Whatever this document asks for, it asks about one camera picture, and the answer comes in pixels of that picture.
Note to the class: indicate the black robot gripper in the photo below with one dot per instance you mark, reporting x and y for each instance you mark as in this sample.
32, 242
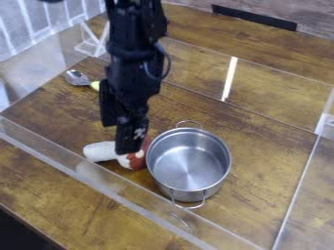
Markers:
131, 83

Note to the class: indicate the silver metal pot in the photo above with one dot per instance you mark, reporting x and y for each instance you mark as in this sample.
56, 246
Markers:
188, 161

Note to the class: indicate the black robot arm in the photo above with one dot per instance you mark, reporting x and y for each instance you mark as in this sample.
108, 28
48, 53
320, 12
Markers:
137, 24

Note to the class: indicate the clear acrylic front barrier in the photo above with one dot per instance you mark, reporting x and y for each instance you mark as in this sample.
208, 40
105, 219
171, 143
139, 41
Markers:
195, 229

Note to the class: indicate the clear acrylic barrier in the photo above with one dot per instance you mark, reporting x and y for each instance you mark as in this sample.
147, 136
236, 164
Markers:
195, 229
307, 227

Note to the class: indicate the black strip on table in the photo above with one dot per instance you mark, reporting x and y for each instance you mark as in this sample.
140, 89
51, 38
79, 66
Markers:
247, 16

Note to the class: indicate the clear acrylic right barrier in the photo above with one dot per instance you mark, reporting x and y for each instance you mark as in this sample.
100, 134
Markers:
307, 227

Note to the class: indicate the spoon with yellow handle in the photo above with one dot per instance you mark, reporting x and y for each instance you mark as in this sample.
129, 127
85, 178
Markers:
77, 79

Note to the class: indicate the clear acrylic triangle bracket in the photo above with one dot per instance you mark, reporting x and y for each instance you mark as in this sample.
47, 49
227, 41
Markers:
92, 45

